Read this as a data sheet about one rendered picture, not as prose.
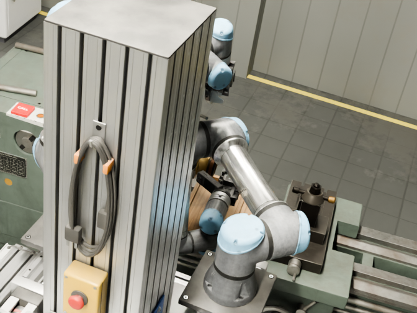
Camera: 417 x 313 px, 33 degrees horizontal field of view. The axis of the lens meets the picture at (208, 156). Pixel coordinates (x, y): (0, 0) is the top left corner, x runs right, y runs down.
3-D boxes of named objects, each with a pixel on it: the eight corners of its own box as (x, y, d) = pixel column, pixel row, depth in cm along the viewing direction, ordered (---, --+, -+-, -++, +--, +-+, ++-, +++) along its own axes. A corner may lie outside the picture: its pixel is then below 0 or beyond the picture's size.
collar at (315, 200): (299, 202, 243) (301, 195, 241) (303, 188, 250) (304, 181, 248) (322, 208, 242) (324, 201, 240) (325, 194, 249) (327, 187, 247)
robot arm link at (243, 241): (206, 251, 197) (213, 213, 189) (249, 241, 203) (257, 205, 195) (224, 281, 189) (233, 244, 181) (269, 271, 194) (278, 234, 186)
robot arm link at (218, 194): (205, 212, 245) (208, 193, 240) (208, 204, 248) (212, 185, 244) (226, 217, 244) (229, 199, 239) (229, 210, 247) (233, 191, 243)
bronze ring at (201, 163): (190, 156, 254) (215, 164, 253) (197, 143, 262) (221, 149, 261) (186, 176, 260) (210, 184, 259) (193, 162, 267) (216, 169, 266)
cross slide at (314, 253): (268, 259, 247) (270, 250, 244) (290, 188, 281) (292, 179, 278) (319, 274, 244) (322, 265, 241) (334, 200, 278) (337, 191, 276)
